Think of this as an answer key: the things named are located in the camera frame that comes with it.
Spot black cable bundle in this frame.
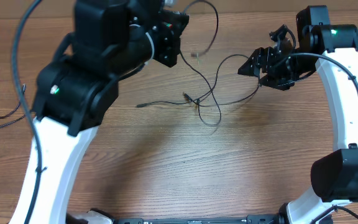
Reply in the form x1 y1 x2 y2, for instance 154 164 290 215
135 0 260 126

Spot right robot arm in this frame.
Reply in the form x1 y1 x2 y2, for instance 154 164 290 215
238 6 358 223

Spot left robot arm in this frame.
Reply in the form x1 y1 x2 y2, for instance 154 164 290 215
11 0 189 223

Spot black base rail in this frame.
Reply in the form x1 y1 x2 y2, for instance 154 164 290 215
67 213 279 224

